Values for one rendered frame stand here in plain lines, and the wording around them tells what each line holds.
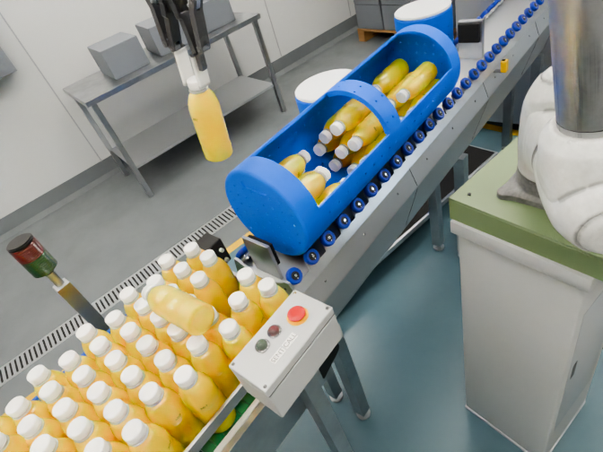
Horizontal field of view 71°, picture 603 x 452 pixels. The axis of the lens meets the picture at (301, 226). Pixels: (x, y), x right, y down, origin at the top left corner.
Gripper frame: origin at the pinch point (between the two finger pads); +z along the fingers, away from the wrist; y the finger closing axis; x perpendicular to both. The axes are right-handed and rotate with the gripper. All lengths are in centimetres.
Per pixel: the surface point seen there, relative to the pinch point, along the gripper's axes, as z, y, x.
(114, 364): 42, -6, 46
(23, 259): 34, 30, 41
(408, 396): 142, -47, -24
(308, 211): 32.8, -22.5, -3.4
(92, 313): 59, 26, 36
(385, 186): 50, -26, -40
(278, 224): 39.1, -14.1, -1.4
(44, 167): 162, 313, -67
